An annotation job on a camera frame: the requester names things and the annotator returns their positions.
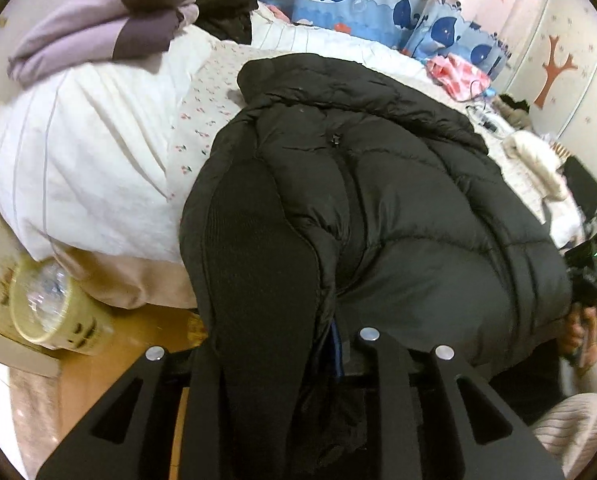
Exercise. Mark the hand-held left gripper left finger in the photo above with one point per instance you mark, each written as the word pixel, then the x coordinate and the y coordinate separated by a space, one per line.
pixel 201 410

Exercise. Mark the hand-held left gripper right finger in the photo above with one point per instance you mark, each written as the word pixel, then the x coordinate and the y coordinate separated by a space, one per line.
pixel 386 410

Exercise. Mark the black puffer jacket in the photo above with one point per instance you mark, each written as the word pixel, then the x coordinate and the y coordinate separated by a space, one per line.
pixel 403 210

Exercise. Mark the person's right hand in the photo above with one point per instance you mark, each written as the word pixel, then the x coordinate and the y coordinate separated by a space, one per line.
pixel 573 337

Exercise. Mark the black panel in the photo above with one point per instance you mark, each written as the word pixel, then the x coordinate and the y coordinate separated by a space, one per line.
pixel 583 187

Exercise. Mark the white fluffy cloth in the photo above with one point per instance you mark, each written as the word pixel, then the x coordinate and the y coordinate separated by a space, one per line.
pixel 533 160

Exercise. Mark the pink mattress cover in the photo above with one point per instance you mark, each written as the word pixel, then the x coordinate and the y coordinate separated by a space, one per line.
pixel 128 280

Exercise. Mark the yellow bucket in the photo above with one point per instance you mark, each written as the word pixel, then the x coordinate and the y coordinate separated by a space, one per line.
pixel 63 332

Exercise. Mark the pink fuzzy rug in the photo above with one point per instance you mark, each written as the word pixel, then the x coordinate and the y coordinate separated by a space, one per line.
pixel 33 420

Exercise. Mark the beige fluffy cloth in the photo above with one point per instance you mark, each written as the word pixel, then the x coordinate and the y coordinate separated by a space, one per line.
pixel 516 117

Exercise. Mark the white power strip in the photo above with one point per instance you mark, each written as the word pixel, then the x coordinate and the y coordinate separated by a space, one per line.
pixel 488 120

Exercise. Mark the clear plastic bottle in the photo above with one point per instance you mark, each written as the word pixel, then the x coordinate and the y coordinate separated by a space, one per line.
pixel 48 287

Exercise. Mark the dark cloth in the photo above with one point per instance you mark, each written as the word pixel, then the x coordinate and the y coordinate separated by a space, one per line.
pixel 513 101

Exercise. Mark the pink checked cloth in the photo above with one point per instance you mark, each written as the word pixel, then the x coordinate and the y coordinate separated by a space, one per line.
pixel 453 72

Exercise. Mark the white striped duvet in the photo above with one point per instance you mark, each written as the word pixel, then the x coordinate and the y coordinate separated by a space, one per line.
pixel 103 160

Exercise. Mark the purple and lavender jacket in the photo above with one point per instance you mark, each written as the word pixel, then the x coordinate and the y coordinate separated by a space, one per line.
pixel 78 25

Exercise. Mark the small pink cloth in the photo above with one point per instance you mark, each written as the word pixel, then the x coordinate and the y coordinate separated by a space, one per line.
pixel 278 11

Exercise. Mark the crumpled black jacket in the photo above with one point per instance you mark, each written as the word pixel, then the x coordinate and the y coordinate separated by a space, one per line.
pixel 223 0

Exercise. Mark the wooden bed frame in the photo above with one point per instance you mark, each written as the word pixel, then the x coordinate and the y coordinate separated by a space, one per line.
pixel 128 332

